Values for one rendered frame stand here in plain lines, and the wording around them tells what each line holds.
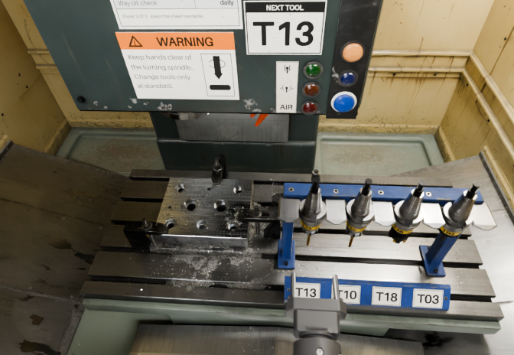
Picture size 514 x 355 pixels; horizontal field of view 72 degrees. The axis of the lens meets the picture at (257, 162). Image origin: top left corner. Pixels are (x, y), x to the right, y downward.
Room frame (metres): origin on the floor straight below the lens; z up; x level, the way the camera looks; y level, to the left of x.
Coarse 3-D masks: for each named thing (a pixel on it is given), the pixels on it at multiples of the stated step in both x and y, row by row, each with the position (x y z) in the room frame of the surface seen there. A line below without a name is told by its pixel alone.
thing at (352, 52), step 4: (352, 44) 0.41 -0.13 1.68; (356, 44) 0.41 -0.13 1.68; (344, 48) 0.41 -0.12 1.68; (348, 48) 0.41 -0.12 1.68; (352, 48) 0.41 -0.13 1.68; (356, 48) 0.41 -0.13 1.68; (360, 48) 0.41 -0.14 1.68; (344, 52) 0.41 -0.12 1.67; (348, 52) 0.41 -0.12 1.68; (352, 52) 0.41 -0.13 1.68; (356, 52) 0.41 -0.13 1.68; (360, 52) 0.41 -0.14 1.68; (344, 56) 0.41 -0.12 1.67; (348, 56) 0.41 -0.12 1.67; (352, 56) 0.41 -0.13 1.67; (356, 56) 0.41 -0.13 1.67; (360, 56) 0.41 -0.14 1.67; (348, 60) 0.41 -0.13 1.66; (352, 60) 0.41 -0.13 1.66
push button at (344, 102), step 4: (340, 96) 0.41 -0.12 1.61; (344, 96) 0.41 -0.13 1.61; (348, 96) 0.41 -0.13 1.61; (352, 96) 0.41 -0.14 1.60; (336, 100) 0.41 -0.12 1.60; (340, 100) 0.41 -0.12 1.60; (344, 100) 0.41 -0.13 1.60; (348, 100) 0.40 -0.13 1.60; (352, 100) 0.41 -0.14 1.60; (336, 104) 0.41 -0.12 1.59; (340, 104) 0.41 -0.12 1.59; (344, 104) 0.40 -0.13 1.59; (348, 104) 0.40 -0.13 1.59; (352, 104) 0.40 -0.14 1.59; (336, 108) 0.41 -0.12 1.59; (340, 108) 0.41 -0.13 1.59; (344, 108) 0.41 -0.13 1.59; (348, 108) 0.40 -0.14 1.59; (352, 108) 0.41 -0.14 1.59
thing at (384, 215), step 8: (376, 200) 0.51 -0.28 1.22; (384, 200) 0.51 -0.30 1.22; (376, 208) 0.49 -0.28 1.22; (384, 208) 0.49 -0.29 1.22; (392, 208) 0.49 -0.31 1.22; (376, 216) 0.47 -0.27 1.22; (384, 216) 0.47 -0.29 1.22; (392, 216) 0.46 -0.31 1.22; (384, 224) 0.44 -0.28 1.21; (392, 224) 0.44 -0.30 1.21
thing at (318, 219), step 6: (300, 204) 0.50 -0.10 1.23; (324, 204) 0.50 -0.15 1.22; (300, 210) 0.49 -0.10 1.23; (324, 210) 0.48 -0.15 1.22; (306, 216) 0.47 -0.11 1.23; (312, 216) 0.47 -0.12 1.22; (318, 216) 0.47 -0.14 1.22; (324, 216) 0.48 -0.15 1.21; (306, 222) 0.47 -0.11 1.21; (318, 222) 0.46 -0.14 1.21
